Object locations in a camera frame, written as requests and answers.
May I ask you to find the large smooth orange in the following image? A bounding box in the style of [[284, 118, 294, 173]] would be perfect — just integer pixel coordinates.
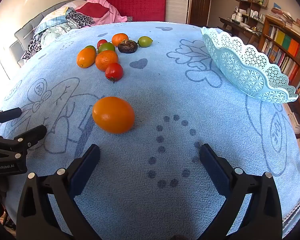
[[92, 96, 135, 134]]

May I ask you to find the wooden desk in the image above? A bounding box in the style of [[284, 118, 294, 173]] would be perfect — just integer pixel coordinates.
[[219, 17, 260, 45]]

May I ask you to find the oval smooth orange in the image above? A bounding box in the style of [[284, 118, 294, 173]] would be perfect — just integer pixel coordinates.
[[76, 48, 96, 68]]

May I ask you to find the red cushion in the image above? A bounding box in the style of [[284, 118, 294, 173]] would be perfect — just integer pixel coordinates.
[[76, 2, 109, 18]]

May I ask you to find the black and white patterned cloth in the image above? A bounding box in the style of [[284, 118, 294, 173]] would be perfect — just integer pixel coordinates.
[[21, 12, 95, 60]]

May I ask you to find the light blue lattice basket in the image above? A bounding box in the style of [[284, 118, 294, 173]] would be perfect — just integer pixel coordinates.
[[200, 26, 299, 105]]

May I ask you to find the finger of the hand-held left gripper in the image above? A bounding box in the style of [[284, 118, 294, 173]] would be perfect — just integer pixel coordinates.
[[0, 107, 22, 135], [0, 124, 47, 167]]

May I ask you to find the dimpled mandarin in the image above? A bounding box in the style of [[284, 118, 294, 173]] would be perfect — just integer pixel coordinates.
[[111, 33, 129, 47], [95, 50, 119, 72]]

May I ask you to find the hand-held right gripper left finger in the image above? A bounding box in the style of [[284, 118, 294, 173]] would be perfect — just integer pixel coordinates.
[[16, 144, 103, 240]]

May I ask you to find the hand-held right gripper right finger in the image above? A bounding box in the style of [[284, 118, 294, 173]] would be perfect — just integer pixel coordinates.
[[197, 144, 283, 240]]

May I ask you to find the wooden wardrobe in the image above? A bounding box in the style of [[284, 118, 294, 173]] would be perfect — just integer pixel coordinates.
[[165, 0, 190, 23]]

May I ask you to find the small wooden shelf unit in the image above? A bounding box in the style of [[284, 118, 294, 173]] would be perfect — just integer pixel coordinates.
[[236, 0, 269, 23]]

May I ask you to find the pink cloth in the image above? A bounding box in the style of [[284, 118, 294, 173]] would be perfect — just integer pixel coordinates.
[[75, 0, 128, 27]]

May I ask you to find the dark wooden door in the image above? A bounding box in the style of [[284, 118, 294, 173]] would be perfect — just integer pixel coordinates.
[[189, 0, 213, 27]]

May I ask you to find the dark brown round fruit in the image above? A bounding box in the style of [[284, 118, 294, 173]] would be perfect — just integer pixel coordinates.
[[118, 40, 138, 54]]

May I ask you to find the grey sofa bed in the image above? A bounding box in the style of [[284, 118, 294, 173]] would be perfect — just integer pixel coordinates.
[[10, 0, 88, 68]]

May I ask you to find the large green tomato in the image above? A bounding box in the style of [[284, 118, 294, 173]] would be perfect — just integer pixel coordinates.
[[98, 42, 116, 54]]

